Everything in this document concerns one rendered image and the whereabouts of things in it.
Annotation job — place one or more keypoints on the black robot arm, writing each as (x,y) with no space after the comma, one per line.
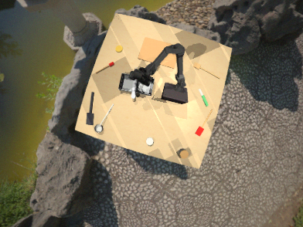
(144,74)

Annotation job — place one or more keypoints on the red spatula with wooden handle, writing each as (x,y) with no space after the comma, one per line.
(200,129)

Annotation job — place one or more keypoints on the dark grey rectangular tin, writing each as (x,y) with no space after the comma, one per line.
(126,85)

